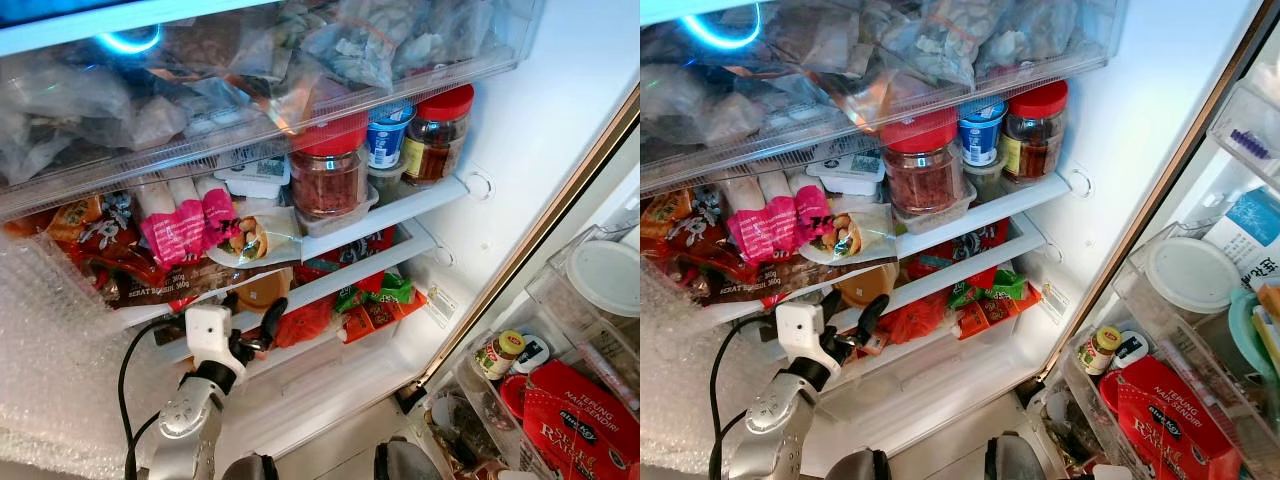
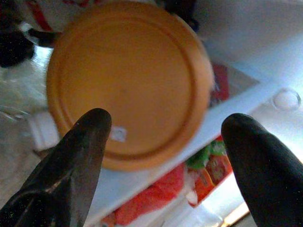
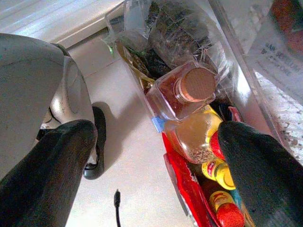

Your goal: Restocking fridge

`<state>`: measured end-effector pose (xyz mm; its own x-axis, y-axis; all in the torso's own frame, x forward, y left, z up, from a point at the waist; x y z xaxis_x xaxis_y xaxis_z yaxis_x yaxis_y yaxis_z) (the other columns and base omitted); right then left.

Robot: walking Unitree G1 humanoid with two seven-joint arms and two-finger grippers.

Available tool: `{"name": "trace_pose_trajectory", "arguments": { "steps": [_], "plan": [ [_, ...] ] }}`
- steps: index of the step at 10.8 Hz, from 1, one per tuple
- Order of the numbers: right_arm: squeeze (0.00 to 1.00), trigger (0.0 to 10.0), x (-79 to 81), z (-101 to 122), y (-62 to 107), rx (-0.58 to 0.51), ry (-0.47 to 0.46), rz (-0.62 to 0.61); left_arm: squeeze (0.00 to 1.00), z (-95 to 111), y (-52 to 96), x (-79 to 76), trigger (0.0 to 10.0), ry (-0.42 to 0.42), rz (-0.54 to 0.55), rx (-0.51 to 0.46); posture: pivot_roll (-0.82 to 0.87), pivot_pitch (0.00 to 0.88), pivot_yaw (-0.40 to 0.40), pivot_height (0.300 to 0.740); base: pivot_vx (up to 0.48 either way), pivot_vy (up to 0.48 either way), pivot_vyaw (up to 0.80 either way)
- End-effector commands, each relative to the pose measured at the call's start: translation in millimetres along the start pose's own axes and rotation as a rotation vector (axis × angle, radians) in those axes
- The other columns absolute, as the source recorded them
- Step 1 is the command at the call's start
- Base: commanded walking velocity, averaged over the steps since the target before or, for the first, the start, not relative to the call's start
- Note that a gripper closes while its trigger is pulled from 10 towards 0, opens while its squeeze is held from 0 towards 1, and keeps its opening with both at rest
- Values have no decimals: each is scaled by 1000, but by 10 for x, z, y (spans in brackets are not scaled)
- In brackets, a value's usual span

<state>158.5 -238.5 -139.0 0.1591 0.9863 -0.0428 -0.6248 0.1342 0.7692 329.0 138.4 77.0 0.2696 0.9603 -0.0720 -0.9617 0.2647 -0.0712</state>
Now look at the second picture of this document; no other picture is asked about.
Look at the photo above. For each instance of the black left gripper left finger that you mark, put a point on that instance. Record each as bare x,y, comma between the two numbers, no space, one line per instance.
78,160

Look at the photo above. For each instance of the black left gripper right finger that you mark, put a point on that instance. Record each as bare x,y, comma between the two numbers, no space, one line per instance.
265,170

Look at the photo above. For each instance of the round container with orange lid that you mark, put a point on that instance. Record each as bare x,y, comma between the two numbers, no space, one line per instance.
130,82

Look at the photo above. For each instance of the white fridge shelf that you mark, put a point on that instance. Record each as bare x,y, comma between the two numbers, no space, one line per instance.
123,189

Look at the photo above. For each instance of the green and red food packet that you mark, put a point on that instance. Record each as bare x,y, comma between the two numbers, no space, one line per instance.
213,170

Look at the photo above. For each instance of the small red packet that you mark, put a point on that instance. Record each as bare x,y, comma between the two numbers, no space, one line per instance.
220,82

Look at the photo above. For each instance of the black round object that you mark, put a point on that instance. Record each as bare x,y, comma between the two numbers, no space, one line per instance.
13,48

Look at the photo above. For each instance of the white carton with red stripe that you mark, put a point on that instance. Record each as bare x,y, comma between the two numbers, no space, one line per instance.
39,16

